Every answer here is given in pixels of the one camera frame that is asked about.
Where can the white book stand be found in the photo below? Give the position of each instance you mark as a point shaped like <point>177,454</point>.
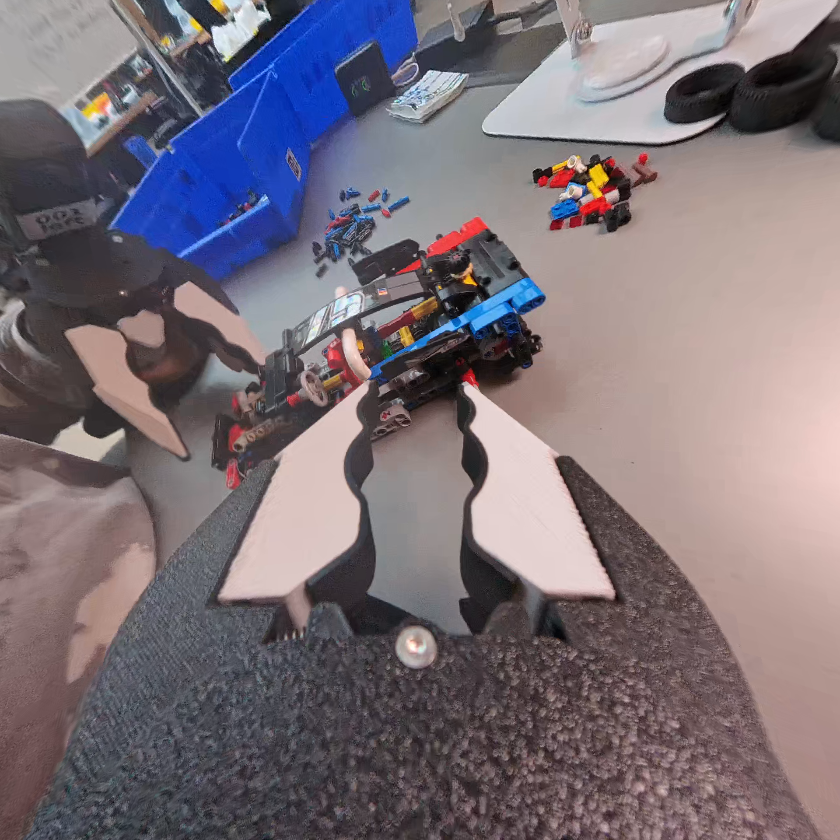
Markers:
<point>544,111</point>

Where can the toy brick car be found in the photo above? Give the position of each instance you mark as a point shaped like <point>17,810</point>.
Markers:
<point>492,262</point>

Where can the pile of black blue pins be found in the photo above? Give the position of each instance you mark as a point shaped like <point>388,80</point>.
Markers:
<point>351,229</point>

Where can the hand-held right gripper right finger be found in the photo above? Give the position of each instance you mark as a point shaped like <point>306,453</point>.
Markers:
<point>531,518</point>

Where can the grey desk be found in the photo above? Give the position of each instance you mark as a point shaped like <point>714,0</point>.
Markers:
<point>689,361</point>

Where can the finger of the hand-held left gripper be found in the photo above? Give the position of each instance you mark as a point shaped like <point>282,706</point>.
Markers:
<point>210,315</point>
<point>115,380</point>

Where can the person's left hand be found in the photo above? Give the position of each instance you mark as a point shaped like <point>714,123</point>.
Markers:
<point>164,374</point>

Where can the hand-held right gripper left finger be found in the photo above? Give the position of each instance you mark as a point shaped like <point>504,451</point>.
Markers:
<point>302,518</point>

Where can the small booklet on table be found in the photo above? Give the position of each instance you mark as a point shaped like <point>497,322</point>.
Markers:
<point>430,95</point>

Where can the black square pouch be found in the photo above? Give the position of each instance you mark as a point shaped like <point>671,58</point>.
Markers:
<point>364,79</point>

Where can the blue plastic bin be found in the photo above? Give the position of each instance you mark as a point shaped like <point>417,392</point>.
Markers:
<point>315,59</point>
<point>197,177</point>

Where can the person's grey printed sweatshirt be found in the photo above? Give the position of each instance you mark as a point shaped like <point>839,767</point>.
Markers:
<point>59,590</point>

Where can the black rubber tire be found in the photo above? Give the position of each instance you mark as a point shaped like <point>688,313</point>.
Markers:
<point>702,95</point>
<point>781,92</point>
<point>828,115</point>

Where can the pile of colourful bricks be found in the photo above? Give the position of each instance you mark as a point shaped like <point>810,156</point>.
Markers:
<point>594,190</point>

